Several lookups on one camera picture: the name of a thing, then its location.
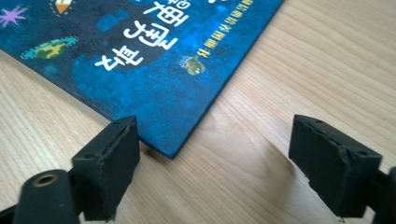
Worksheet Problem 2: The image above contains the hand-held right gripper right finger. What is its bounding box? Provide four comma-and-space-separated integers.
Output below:
288, 114, 383, 218

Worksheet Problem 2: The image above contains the blue picture book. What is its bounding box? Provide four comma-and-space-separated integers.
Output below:
0, 0, 286, 161

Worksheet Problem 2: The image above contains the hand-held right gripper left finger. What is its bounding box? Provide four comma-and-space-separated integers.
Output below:
71, 115, 141, 222

